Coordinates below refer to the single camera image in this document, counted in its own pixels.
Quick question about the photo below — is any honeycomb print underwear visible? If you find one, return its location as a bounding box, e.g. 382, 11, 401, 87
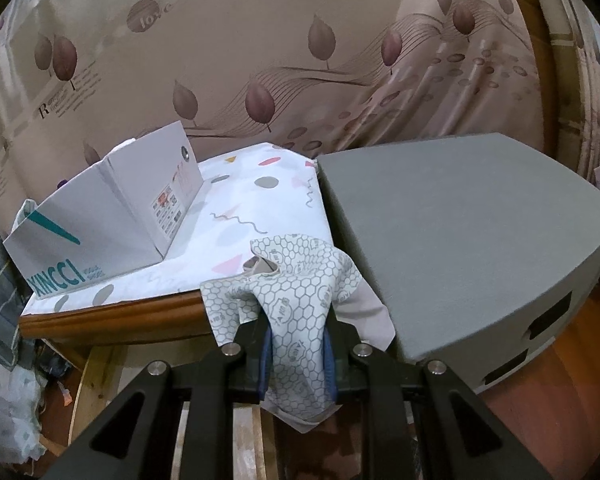
200, 232, 398, 436

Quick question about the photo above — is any white patterned cloth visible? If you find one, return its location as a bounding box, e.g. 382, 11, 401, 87
20, 142, 336, 318

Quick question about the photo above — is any white cardboard shoe box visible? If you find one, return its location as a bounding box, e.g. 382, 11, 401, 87
2, 121, 204, 301

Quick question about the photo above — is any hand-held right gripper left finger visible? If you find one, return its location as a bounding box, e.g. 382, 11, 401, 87
42, 320, 273, 480

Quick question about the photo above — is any wooden drawer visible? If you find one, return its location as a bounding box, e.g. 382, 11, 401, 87
67, 342, 411, 480

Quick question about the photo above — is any dark printed packet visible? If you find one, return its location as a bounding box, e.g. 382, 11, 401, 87
35, 340, 73, 381

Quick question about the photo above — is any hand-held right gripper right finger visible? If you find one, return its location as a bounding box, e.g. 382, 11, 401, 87
322, 310, 553, 480

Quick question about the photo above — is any white plastic bag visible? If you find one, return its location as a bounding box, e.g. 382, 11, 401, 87
0, 350, 48, 466

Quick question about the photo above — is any grey storage box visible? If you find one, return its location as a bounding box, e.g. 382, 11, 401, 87
316, 132, 600, 396

